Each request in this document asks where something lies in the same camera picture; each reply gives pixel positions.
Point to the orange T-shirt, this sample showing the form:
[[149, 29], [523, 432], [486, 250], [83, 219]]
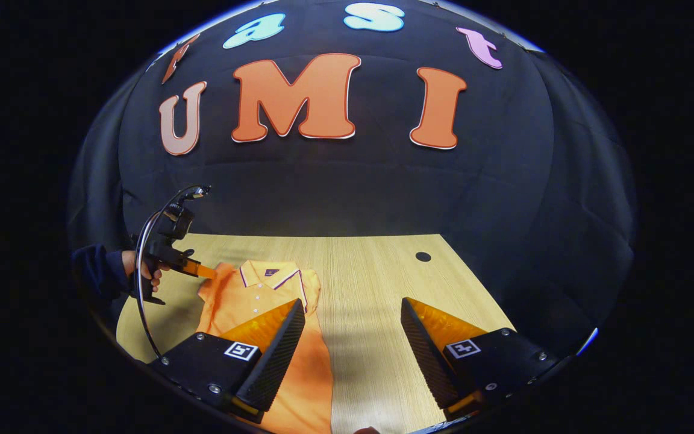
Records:
[[256, 289]]

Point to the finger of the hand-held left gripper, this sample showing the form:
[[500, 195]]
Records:
[[202, 269]]

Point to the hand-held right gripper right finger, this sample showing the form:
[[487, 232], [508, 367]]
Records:
[[428, 361]]

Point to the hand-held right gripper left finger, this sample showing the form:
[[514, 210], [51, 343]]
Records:
[[275, 361]]

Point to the round black table grommet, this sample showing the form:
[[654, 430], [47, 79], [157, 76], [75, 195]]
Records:
[[423, 257]]

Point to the black backdrop cloth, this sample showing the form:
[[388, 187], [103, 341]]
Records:
[[383, 193]]

